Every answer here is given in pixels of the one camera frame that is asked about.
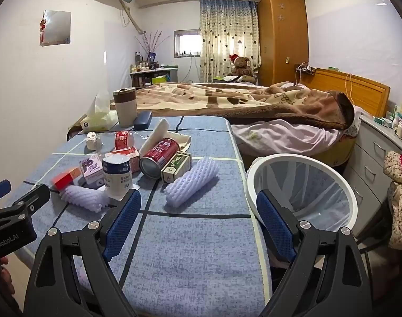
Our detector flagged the clear bottle with red label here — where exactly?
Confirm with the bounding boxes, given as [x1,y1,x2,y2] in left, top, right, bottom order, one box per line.
[100,130,143,151]

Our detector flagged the white round trash bin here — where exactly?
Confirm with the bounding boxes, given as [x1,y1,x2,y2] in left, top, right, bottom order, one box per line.
[245,153,358,238]

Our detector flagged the clear plastic bin liner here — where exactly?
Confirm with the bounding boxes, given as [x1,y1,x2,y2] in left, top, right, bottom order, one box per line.
[258,157,350,232]

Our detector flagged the black chair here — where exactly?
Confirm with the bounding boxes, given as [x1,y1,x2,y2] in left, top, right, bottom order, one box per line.
[353,185,402,304]

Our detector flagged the black cable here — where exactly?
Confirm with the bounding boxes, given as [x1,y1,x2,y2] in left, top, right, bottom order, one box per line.
[151,115,228,133]

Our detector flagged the grey nightstand with drawers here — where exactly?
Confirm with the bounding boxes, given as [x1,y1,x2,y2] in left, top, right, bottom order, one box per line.
[342,112,402,236]

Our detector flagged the dark blue glasses case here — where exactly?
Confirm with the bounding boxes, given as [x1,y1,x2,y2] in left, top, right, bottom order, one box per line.
[134,111,153,130]

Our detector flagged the brown teddy bear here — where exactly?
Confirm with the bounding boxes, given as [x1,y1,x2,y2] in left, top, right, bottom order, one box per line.
[228,54,256,82]

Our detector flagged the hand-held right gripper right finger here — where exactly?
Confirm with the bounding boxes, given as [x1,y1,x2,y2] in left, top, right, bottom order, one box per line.
[255,188,373,317]

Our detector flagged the red and white packet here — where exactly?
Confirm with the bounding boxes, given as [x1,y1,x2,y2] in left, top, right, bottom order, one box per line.
[109,145,140,174]

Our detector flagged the small white wrapper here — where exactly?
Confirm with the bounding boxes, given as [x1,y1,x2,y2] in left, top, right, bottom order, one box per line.
[86,132,101,151]

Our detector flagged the green and white box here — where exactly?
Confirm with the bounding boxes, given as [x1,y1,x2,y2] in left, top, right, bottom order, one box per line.
[161,152,192,183]

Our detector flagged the wooden wardrobe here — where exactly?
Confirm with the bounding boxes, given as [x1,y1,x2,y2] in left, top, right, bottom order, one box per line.
[257,0,309,87]

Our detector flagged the wooden bed headboard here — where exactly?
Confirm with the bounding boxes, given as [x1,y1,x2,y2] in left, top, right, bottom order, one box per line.
[300,68,391,118]

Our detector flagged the blue checked tablecloth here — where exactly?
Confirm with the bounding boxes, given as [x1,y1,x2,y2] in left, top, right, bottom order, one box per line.
[10,115,274,317]

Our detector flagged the heart patterned curtain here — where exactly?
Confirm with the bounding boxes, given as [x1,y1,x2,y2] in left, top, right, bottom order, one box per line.
[200,0,261,83]

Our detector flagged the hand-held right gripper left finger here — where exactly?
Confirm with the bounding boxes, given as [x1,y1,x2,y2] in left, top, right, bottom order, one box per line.
[23,188,145,317]

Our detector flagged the purple and white box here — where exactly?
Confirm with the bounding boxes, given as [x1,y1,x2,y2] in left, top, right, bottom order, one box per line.
[80,155,104,189]

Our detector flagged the white foam fruit net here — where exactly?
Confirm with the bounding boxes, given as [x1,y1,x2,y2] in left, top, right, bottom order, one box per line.
[59,185,110,213]
[164,157,219,209]

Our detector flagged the yellow mattress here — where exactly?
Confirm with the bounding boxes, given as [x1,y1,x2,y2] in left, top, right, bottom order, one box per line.
[315,135,357,170]

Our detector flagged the person's left hand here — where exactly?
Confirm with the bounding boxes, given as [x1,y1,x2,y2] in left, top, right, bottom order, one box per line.
[0,257,17,301]

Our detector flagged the wrapped air conditioner pipe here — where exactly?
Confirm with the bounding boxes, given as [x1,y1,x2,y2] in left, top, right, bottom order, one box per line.
[118,0,147,35]

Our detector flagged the red drink can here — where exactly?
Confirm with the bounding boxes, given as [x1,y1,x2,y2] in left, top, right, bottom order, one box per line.
[139,138,180,179]

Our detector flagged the group of medicine boxes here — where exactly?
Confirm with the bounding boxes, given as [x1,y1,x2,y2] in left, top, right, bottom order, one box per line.
[374,97,402,147]

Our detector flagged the square wall mirror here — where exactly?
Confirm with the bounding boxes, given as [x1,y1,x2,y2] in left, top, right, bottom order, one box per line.
[41,10,72,46]

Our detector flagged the pale pink bed sheet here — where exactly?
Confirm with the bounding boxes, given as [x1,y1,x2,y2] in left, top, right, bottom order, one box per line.
[232,118,341,158]

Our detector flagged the beige and brown thermos cup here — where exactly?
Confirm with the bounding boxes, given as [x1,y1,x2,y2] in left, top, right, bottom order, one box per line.
[113,87,138,128]

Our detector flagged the dried branches in vase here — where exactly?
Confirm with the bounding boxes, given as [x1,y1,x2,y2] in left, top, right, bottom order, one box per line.
[135,30,171,63]

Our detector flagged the brown patterned blanket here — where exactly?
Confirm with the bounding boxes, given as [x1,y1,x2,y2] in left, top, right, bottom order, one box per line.
[135,81,355,130]

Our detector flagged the small window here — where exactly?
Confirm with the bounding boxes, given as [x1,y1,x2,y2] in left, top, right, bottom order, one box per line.
[174,29,201,57]

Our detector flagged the floral quilted jacket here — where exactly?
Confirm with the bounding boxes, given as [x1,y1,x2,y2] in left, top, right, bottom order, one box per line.
[383,150,402,251]

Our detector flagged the pillow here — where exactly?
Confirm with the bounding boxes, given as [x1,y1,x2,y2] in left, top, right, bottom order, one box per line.
[351,104,365,137]

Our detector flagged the orange box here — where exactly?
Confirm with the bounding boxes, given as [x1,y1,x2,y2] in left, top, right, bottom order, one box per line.
[52,167,83,192]

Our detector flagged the orange cable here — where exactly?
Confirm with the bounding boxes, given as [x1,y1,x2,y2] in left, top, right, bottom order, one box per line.
[344,73,354,100]

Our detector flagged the cluttered desk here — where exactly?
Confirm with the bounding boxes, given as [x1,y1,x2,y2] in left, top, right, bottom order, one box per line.
[130,63,179,88]

